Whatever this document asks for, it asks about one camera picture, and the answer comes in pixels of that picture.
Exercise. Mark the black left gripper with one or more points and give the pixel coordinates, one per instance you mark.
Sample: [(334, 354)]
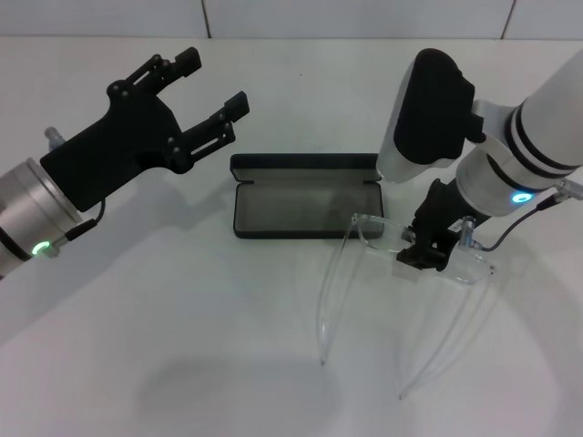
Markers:
[(114, 145)]

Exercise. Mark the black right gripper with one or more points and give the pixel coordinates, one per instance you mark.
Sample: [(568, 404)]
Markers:
[(437, 214)]

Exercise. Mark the clear white glasses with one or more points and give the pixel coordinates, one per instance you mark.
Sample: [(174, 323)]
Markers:
[(371, 230)]

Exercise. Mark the black glasses case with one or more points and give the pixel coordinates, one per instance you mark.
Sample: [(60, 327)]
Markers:
[(291, 209)]

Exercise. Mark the clear left wrist connector plug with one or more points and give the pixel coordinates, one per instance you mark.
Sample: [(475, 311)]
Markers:
[(54, 139)]

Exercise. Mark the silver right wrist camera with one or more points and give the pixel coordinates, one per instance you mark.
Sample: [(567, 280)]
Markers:
[(428, 114)]

